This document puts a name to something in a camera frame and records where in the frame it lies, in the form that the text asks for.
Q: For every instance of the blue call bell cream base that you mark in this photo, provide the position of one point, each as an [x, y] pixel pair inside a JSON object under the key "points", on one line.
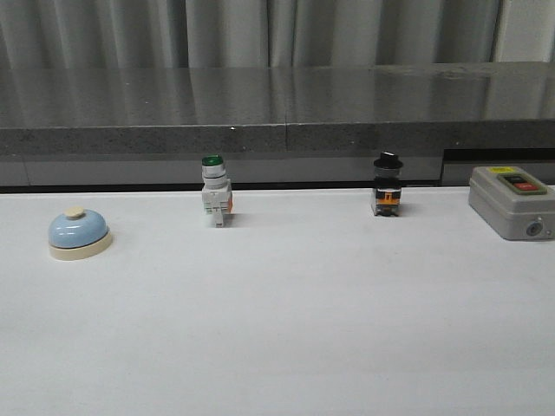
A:
{"points": [[78, 233]]}

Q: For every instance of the grey stone counter ledge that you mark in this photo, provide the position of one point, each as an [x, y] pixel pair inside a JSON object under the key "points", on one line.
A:
{"points": [[149, 128]]}

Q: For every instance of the grey curtain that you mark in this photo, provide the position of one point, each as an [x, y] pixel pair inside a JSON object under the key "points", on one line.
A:
{"points": [[244, 34]]}

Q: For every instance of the green pushbutton switch white body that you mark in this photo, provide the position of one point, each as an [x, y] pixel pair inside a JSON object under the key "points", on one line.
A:
{"points": [[217, 190]]}

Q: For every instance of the black selector switch orange body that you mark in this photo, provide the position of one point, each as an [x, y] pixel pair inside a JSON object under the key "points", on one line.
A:
{"points": [[387, 189]]}

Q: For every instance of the grey push button switch box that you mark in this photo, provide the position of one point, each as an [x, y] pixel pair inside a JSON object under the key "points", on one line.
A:
{"points": [[518, 206]]}

